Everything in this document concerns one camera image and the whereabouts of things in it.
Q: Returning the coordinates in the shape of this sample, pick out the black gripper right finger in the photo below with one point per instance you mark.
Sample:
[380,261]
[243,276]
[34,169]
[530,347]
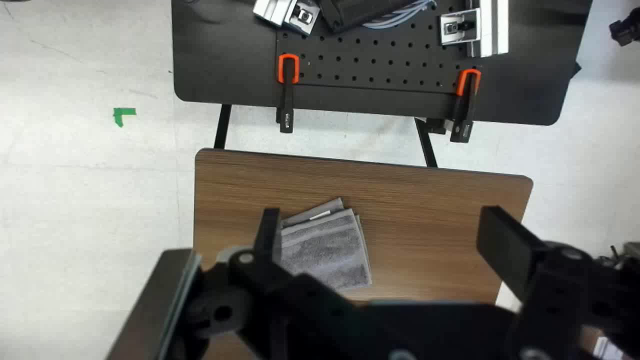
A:
[510,246]

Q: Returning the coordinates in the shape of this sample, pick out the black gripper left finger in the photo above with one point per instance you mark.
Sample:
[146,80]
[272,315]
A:
[267,236]

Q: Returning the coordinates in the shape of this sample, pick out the grey towel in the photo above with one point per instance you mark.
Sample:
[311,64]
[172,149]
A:
[327,251]

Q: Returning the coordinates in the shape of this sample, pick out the black metal table leg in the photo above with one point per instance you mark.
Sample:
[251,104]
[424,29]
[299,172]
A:
[222,127]
[426,142]

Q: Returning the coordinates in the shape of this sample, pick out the green tape floor mark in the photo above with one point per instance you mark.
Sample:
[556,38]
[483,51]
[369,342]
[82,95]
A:
[123,114]

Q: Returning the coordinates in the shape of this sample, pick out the black perforated workbench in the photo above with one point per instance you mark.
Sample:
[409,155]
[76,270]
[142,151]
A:
[372,72]

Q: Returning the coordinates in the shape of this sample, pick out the black fabric pouch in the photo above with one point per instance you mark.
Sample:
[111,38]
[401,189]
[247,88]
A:
[352,13]

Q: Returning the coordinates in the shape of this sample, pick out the black device on floor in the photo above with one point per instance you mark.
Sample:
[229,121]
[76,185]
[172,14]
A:
[628,30]

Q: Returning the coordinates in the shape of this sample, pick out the aluminium extrusion rail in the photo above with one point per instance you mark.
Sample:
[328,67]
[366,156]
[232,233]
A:
[483,27]

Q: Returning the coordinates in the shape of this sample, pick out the aluminium bracket with tag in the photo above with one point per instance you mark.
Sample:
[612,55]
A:
[281,10]

